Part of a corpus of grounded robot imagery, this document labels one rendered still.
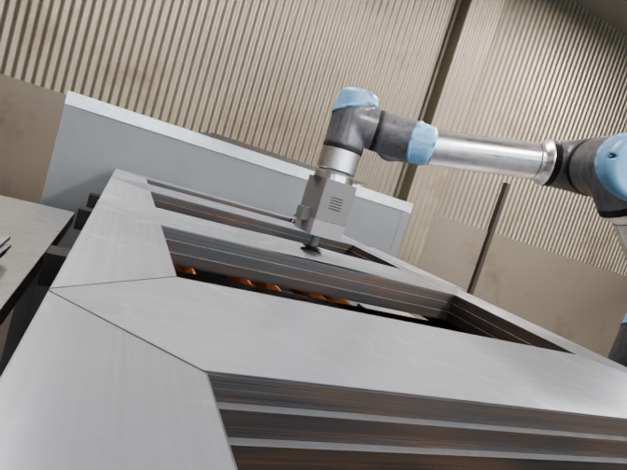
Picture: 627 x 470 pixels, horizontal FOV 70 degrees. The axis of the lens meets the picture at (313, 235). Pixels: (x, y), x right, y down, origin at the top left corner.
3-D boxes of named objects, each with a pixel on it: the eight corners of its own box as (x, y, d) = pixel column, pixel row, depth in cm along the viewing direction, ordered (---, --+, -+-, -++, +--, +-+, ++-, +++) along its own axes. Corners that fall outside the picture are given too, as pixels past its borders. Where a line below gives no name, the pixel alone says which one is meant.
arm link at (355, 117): (386, 94, 78) (340, 80, 78) (368, 156, 79) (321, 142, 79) (381, 103, 86) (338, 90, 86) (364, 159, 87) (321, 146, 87)
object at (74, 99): (64, 103, 135) (67, 89, 134) (84, 113, 189) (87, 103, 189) (411, 213, 187) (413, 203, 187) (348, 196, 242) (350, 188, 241)
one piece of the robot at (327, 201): (299, 150, 85) (275, 233, 86) (318, 152, 77) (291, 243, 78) (344, 165, 89) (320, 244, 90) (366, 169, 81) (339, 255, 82)
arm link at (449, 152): (600, 144, 98) (377, 115, 99) (633, 141, 87) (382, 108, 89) (588, 197, 100) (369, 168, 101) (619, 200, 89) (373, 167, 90)
